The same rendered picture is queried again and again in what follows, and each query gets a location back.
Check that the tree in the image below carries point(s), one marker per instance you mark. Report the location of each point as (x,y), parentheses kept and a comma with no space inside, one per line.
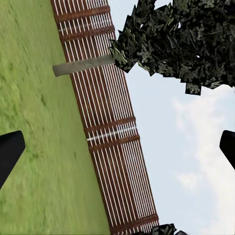
(191,40)

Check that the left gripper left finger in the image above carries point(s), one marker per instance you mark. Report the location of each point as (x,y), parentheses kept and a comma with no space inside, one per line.
(12,146)

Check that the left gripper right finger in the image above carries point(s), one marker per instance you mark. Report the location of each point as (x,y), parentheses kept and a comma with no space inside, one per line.
(227,146)

